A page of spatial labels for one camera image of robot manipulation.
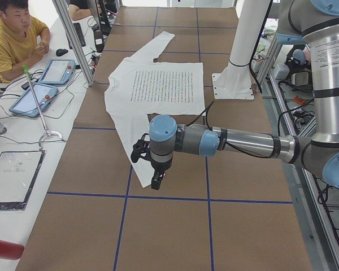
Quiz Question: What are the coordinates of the white long-sleeve printed shirt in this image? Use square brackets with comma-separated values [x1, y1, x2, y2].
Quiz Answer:
[104, 31, 206, 189]

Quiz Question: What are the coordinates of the blue teach pendant near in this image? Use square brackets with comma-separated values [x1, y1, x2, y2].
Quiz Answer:
[9, 82, 58, 117]

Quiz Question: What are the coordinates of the metal reacher stick green handle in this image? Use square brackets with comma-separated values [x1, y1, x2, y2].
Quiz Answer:
[22, 65, 64, 151]

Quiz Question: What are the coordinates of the man in yellow shirt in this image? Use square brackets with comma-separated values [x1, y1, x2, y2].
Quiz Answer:
[0, 1, 51, 83]

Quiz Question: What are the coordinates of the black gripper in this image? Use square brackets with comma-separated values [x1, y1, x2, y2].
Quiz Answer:
[151, 160, 169, 190]

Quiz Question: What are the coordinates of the blue teach pendant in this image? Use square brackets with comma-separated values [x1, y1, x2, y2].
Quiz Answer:
[38, 59, 76, 86]
[9, 82, 58, 117]

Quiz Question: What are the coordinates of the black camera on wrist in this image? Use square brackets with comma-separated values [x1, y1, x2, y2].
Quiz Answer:
[131, 133, 151, 163]

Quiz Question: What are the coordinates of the black keyboard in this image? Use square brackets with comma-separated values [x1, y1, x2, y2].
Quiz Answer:
[73, 23, 86, 47]

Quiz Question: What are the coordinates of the aluminium frame post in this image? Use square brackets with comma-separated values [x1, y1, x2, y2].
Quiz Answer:
[52, 0, 94, 86]

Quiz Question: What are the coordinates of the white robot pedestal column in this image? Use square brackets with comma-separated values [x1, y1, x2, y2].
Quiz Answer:
[212, 0, 272, 100]

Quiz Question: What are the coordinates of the black computer mouse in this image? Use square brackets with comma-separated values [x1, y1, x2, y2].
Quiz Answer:
[55, 49, 68, 56]

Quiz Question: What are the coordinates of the red bottle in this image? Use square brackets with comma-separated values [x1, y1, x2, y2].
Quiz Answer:
[0, 239, 24, 260]

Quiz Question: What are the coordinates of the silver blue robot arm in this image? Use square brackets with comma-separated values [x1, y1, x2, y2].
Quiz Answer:
[146, 1, 339, 190]

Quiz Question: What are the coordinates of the blue teach pendant far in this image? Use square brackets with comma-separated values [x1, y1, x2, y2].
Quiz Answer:
[38, 59, 76, 86]

